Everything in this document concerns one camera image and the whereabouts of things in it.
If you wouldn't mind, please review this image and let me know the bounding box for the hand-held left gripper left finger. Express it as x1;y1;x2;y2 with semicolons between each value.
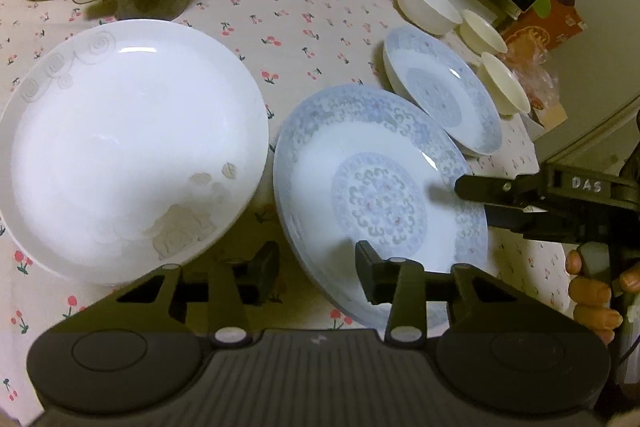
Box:
70;241;281;349

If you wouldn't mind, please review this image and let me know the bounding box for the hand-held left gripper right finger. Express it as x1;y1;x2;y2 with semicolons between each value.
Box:
354;241;576;349

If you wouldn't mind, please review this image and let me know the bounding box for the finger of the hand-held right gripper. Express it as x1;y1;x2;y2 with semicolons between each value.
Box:
454;174;546;208
486;205;551;238

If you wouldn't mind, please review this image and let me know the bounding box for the large blue patterned plate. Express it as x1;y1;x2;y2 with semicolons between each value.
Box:
272;83;490;329

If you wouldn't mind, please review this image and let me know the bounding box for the cream bowl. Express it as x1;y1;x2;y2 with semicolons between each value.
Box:
459;9;508;55
475;52;532;116

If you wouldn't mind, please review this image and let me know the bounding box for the small blue patterned plate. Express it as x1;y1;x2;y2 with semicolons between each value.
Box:
382;25;502;158

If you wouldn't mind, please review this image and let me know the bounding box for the large white embossed plate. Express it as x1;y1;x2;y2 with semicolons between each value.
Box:
0;19;268;280

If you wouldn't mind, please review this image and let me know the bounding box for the white bowl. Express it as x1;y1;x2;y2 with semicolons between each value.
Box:
396;0;463;35

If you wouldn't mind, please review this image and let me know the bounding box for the person's right hand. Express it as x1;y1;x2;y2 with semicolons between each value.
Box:
565;248;640;345

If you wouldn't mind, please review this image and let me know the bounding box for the white cardboard box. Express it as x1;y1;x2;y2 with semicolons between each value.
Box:
520;99;568;132

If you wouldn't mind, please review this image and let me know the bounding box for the plastic bag of fruit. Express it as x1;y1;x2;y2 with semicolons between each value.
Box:
515;52;561;108

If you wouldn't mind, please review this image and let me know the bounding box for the white refrigerator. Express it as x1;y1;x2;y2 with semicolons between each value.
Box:
535;0;640;180

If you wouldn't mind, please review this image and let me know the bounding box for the orange cardboard box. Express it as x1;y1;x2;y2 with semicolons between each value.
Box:
500;0;588;52

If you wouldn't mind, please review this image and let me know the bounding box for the cherry print tablecloth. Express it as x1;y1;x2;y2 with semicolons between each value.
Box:
0;0;581;408

